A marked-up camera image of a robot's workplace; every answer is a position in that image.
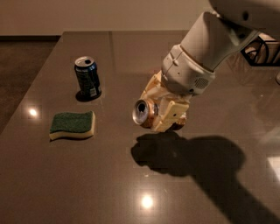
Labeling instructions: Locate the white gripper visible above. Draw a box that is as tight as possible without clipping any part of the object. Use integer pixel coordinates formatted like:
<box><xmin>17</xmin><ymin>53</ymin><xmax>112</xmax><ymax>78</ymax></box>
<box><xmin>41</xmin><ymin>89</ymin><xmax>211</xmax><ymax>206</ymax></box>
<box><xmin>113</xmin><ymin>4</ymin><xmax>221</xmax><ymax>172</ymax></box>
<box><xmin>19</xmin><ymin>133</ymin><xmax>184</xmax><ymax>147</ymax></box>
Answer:
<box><xmin>140</xmin><ymin>45</ymin><xmax>215</xmax><ymax>132</ymax></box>

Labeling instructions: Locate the orange soda can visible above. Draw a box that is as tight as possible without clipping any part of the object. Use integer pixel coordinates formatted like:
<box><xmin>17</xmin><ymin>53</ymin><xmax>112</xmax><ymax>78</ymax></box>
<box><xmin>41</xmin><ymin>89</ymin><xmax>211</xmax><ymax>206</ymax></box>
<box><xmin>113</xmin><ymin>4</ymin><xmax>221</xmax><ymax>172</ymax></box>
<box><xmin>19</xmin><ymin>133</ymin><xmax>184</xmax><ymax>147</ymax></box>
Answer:
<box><xmin>132</xmin><ymin>100</ymin><xmax>187</xmax><ymax>131</ymax></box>

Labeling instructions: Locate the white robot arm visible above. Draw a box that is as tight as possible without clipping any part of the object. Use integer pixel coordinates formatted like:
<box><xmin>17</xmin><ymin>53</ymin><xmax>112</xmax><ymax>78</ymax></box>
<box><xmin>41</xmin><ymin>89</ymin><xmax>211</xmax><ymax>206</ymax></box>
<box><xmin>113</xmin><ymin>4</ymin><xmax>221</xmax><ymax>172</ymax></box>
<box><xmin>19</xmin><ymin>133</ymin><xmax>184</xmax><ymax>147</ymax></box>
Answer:
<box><xmin>132</xmin><ymin>0</ymin><xmax>280</xmax><ymax>132</ymax></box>

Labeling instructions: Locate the blue soda can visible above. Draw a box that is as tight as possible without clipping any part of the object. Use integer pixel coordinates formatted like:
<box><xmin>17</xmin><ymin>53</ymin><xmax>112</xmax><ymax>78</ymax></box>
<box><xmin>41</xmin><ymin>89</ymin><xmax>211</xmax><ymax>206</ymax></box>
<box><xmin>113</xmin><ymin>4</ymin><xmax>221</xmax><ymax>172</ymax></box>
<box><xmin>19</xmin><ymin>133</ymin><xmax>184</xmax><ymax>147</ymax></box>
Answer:
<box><xmin>74</xmin><ymin>56</ymin><xmax>102</xmax><ymax>99</ymax></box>

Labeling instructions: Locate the green and yellow sponge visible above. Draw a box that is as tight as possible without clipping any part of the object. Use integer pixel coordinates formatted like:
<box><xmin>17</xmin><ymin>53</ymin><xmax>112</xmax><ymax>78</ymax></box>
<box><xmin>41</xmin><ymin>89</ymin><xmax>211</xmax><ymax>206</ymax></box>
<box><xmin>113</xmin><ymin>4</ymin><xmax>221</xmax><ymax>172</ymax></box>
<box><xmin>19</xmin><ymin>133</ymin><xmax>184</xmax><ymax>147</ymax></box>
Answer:
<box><xmin>49</xmin><ymin>111</ymin><xmax>95</xmax><ymax>140</ymax></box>

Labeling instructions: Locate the black wire basket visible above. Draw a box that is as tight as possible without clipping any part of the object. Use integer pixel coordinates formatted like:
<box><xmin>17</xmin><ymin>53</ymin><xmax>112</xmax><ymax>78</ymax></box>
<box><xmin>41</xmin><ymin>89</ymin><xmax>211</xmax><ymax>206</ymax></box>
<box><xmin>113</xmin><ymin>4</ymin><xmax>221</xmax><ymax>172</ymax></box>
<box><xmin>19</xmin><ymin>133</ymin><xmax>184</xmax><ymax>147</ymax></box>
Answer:
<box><xmin>241</xmin><ymin>34</ymin><xmax>280</xmax><ymax>67</ymax></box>

